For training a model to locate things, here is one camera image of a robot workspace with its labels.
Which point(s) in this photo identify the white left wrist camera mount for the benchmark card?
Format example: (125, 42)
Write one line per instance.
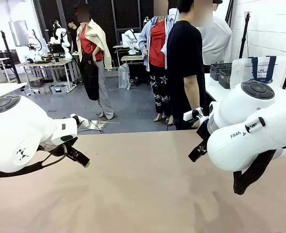
(81, 121)

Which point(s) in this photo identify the person in red shirt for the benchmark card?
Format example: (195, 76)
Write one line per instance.
(155, 43)

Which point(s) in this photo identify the wooden top work table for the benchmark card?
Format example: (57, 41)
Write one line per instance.
(48, 63)

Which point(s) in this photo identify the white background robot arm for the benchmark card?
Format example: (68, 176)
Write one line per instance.
(60, 38)
(131, 40)
(35, 43)

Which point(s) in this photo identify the grey panel board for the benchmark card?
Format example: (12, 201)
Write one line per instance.
(19, 32)

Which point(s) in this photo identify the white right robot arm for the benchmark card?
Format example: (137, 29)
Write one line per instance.
(242, 116)

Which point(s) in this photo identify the black plastic basket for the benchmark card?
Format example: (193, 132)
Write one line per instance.
(215, 69)
(225, 78)

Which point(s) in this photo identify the person in white shirt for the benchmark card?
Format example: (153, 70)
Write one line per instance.
(217, 41)

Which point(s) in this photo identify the white round-edged table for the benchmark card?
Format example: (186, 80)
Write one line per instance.
(2, 89)

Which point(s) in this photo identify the mannequin with cream jacket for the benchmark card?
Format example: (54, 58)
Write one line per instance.
(92, 41)

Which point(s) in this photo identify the metal mannequin base plate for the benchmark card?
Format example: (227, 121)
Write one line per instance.
(98, 125)

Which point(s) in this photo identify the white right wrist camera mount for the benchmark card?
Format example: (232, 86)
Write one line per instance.
(190, 116)

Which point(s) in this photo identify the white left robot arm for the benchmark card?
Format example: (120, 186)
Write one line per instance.
(17, 126)

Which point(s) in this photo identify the clear plastic storage bin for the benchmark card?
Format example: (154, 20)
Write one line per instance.
(59, 88)

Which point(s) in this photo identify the black storage crate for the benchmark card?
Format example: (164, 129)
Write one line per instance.
(36, 82)

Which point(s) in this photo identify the person's bare forearm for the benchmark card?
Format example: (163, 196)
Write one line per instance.
(190, 92)

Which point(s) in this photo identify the person in black t-shirt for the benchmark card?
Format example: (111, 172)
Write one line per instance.
(184, 48)

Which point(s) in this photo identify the background person black hair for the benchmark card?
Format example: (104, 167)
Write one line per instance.
(72, 34)

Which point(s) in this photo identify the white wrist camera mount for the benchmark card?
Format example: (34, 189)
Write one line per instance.
(190, 116)
(81, 121)

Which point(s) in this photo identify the white side table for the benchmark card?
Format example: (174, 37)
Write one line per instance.
(214, 91)

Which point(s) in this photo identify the translucent tall plastic container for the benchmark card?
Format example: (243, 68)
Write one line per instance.
(123, 76)

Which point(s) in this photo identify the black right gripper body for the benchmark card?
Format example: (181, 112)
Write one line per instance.
(203, 132)

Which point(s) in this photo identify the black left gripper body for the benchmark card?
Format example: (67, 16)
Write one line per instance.
(58, 151)

